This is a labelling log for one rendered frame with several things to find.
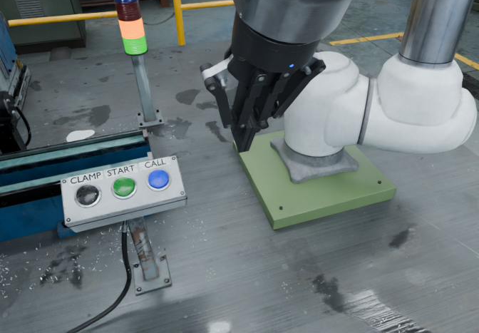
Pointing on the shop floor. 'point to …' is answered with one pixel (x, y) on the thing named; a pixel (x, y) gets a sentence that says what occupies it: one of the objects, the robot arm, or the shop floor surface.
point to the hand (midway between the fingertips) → (244, 130)
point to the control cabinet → (70, 33)
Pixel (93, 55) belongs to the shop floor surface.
